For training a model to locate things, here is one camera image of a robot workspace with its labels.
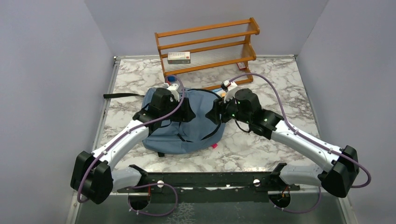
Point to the orange wooden shelf rack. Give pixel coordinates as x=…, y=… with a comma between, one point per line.
x=210, y=46

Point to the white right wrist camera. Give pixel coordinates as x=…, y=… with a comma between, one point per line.
x=230, y=88

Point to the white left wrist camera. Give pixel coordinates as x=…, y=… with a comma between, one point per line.
x=174, y=89

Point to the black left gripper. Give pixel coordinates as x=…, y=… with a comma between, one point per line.
x=185, y=115

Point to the white grey box on shelf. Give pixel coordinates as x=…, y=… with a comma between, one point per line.
x=179, y=57

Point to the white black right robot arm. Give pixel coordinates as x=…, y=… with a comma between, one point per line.
x=335, y=169

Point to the blue student backpack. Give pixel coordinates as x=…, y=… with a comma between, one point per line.
x=186, y=137

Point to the small red card box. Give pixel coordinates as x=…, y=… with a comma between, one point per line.
x=241, y=66

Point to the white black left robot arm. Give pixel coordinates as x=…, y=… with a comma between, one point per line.
x=92, y=173

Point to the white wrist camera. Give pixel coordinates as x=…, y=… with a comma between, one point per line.
x=174, y=89
x=230, y=88

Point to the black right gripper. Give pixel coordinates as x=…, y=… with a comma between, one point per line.
x=219, y=108

